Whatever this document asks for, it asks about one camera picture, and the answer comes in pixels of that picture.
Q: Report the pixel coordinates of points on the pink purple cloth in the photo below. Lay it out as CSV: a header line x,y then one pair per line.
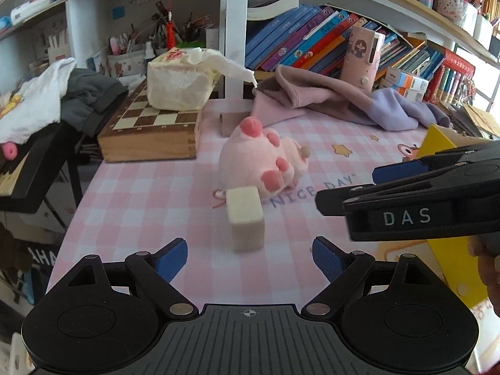
x,y
290,92

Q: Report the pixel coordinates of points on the pink checkered tablecloth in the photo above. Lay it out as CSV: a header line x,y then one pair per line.
x,y
141,206

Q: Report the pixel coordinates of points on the yellow cardboard box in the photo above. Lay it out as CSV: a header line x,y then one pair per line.
x,y
458,268

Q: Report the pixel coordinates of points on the pink plush paw toy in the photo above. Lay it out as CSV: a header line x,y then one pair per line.
x,y
257,156

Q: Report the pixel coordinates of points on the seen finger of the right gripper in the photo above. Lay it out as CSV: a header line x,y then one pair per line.
x,y
402,170

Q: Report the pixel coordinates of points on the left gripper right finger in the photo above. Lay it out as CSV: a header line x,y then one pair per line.
x,y
346,273

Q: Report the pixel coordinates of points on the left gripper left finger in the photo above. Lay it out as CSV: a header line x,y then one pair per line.
x,y
151,275

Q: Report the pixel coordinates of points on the beige foam block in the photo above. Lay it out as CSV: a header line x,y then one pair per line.
x,y
245,217

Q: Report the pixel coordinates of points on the tissue pack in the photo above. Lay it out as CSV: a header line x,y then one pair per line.
x,y
183,79

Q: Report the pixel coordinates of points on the pink cylindrical device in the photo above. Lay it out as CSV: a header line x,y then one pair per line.
x,y
362,58

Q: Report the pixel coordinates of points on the person right hand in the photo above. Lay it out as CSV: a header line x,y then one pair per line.
x,y
488,269

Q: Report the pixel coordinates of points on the pile of clothes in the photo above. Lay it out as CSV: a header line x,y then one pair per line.
x,y
84,99

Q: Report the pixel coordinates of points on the orange white medicine boxes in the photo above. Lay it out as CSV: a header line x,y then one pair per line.
x,y
408,85

